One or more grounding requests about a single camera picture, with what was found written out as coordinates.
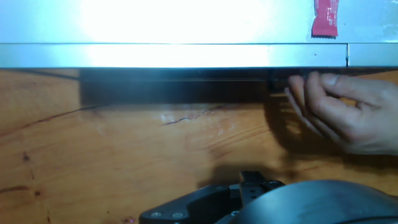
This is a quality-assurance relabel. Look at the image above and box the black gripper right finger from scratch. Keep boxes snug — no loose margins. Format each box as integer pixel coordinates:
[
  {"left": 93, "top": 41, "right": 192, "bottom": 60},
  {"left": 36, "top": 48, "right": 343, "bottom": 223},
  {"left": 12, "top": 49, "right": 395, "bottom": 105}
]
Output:
[{"left": 238, "top": 170, "right": 285, "bottom": 208}]

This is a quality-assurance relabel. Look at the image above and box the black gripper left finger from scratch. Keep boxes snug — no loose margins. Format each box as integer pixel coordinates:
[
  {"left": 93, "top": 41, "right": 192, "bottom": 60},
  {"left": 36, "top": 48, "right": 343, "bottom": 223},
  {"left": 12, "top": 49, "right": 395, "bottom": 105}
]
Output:
[{"left": 138, "top": 184, "right": 242, "bottom": 224}]

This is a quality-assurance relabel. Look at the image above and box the silver microwave oven body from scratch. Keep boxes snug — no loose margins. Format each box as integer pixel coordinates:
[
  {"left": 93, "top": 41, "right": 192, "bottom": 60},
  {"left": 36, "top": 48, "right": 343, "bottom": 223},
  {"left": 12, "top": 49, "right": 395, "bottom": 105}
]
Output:
[{"left": 0, "top": 0, "right": 398, "bottom": 68}]

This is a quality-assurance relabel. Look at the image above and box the bare person hand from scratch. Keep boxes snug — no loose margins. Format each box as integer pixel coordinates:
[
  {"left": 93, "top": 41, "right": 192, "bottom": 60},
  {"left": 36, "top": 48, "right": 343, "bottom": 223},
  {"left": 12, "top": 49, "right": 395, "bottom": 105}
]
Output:
[{"left": 284, "top": 71, "right": 398, "bottom": 156}]

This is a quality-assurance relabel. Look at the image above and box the red sticker tag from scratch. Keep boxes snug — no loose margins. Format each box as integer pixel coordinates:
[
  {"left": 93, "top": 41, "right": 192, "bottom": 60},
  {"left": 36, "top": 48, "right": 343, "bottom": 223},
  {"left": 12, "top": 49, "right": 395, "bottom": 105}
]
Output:
[{"left": 311, "top": 0, "right": 340, "bottom": 39}]

